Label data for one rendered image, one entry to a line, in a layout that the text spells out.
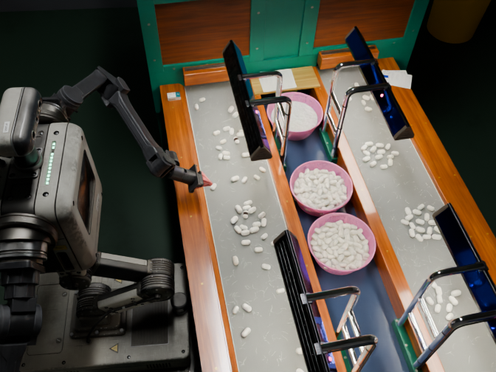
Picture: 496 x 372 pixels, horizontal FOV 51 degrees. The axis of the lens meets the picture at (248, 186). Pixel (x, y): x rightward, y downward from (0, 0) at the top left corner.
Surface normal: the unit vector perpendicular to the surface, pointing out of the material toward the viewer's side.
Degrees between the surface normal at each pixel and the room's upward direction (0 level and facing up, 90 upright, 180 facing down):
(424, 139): 0
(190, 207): 0
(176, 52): 90
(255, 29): 90
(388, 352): 0
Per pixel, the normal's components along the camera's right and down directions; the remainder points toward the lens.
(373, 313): 0.02, -0.60
